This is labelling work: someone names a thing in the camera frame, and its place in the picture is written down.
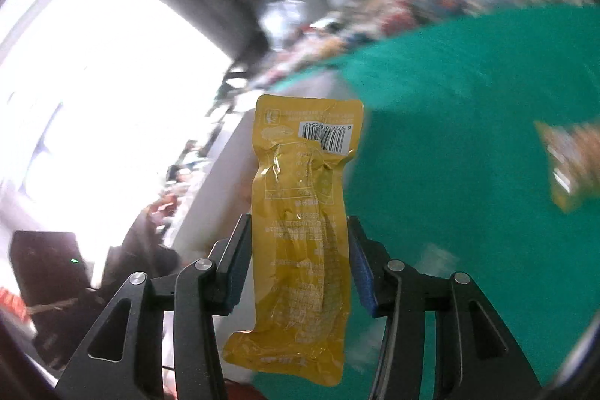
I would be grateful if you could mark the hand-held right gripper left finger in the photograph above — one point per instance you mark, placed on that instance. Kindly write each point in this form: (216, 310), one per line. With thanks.
(241, 264)

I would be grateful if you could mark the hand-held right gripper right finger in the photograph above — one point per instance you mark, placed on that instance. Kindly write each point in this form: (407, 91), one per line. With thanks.
(363, 273)

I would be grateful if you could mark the long yellow snack packet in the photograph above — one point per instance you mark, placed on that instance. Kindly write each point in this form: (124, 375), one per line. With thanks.
(300, 217)

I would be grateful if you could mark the dark cloth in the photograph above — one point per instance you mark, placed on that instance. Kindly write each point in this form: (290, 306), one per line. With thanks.
(145, 250)

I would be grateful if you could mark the black box device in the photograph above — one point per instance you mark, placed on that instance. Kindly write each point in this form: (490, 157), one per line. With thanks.
(47, 269)

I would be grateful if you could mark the green blanket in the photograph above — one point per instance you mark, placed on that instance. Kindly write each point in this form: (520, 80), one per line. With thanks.
(468, 100)

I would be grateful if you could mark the yellow nut snack packet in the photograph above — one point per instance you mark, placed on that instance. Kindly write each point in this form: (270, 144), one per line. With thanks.
(572, 161)

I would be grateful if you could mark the pile of colourful snack packets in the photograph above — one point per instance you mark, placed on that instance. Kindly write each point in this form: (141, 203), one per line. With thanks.
(398, 11)

